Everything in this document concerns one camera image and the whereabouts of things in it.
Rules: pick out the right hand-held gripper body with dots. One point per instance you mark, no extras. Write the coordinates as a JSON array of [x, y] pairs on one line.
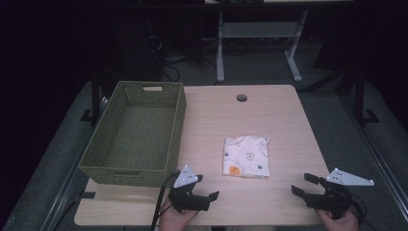
[[333, 199]]

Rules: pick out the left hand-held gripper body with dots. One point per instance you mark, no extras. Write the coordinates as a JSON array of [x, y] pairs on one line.
[[187, 200]]

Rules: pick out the printed cream cloth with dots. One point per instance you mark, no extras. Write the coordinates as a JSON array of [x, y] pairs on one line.
[[247, 157]]

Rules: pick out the green woven basket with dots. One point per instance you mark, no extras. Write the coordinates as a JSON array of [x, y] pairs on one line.
[[144, 134]]

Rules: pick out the person's left hand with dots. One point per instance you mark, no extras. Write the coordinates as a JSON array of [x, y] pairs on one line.
[[171, 221]]

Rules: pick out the person's right hand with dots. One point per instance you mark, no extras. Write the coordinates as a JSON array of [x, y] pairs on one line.
[[340, 225]]

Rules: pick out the black metal stand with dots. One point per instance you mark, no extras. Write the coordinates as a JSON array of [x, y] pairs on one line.
[[360, 96], [95, 99]]

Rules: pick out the black tape strip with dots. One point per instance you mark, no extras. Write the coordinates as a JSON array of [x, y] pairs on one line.
[[87, 195]]

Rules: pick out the grey metal desk frame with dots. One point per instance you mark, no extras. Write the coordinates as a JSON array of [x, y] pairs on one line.
[[256, 29]]

